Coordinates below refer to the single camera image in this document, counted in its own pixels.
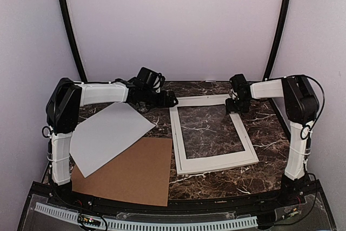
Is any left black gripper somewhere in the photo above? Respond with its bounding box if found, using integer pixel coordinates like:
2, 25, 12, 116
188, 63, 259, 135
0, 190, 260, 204
142, 88, 179, 109

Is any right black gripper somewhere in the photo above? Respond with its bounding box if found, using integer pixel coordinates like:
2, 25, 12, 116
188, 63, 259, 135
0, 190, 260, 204
226, 96, 250, 114

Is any clear acrylic sheet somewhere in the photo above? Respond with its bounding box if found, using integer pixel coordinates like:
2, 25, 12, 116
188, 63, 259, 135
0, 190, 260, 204
178, 104, 245, 159

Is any white mat board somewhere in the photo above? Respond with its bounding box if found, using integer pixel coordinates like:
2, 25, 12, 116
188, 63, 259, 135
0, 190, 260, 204
172, 98, 256, 171

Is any white picture frame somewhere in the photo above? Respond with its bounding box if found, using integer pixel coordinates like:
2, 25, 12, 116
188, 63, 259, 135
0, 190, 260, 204
169, 94, 259, 176

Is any dark landscape photo print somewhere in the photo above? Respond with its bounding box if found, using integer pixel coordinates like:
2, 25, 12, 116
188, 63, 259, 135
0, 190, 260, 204
70, 103, 155, 177

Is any brown cardboard backing board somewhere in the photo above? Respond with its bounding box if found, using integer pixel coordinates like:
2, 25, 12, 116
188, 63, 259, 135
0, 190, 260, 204
72, 137, 172, 207

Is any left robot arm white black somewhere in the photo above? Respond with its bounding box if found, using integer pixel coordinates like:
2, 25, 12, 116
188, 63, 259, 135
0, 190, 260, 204
42, 67, 178, 186

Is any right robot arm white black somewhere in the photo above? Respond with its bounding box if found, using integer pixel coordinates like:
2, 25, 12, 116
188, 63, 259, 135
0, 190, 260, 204
225, 74, 325, 181

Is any small green circuit board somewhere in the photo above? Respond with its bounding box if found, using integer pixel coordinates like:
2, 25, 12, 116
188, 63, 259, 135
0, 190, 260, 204
77, 214, 101, 227

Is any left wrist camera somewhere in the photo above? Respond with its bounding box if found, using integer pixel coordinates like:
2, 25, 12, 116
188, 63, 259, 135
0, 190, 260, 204
153, 75, 165, 93

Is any black front rail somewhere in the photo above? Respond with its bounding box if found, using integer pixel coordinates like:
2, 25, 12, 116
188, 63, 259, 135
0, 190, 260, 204
36, 185, 306, 216

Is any white slotted cable duct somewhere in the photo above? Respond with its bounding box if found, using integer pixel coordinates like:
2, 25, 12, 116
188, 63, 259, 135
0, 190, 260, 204
34, 202, 258, 230

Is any right black corner post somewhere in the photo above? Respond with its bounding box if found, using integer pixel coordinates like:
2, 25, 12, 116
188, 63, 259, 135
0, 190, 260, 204
262, 0, 290, 81

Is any black corner post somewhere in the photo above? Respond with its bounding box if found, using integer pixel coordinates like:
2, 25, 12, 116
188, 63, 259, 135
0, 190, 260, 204
59, 0, 88, 82
262, 0, 290, 81

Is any left black corner post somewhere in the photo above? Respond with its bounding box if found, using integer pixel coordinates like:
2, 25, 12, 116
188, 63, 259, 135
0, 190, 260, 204
59, 0, 88, 82

